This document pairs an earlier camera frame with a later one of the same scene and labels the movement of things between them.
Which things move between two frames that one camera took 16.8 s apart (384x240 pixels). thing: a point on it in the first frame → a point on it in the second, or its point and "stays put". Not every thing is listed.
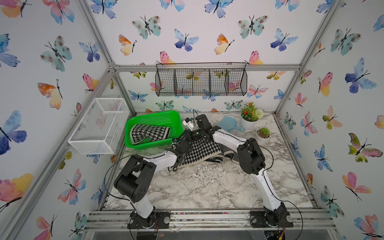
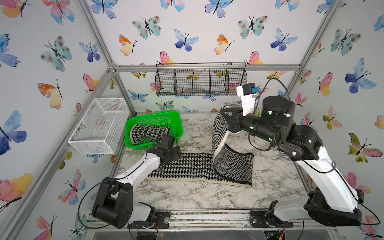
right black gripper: [187, 135] → [238, 124]
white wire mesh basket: [98, 132] stays put
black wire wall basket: [216, 79] stays put
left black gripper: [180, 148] → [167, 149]
